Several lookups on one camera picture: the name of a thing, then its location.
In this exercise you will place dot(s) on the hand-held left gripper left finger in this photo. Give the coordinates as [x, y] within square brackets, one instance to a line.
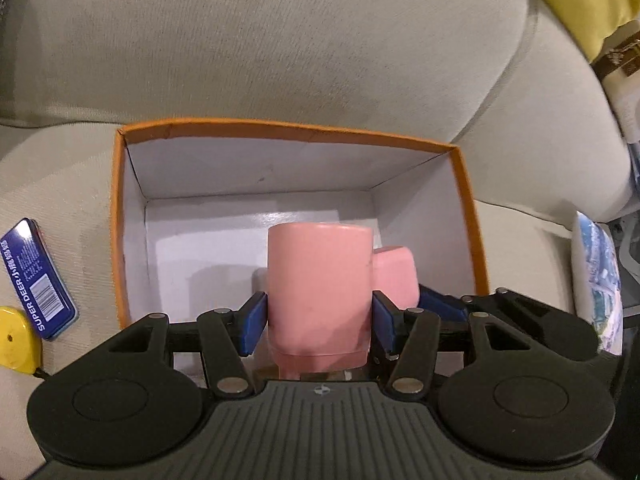
[254, 322]

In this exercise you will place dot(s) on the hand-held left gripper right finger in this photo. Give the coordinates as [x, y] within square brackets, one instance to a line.
[382, 325]

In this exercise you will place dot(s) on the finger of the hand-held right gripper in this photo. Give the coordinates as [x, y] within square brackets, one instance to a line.
[440, 306]

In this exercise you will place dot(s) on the pink cup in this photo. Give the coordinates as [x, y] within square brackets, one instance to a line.
[320, 290]

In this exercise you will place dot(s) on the orange cardboard box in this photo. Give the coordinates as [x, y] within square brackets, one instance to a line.
[200, 240]

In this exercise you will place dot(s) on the white blue printed packet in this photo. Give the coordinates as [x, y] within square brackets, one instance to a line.
[597, 280]

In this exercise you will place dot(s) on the blue tin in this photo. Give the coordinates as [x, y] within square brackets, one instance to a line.
[35, 275]

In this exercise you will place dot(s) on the yellow tape measure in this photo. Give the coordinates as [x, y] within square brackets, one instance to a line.
[12, 340]

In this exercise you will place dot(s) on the beige sofa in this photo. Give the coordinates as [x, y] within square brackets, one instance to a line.
[300, 45]

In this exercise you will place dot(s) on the beige bag with brown ribbon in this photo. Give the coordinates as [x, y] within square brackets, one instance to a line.
[622, 60]

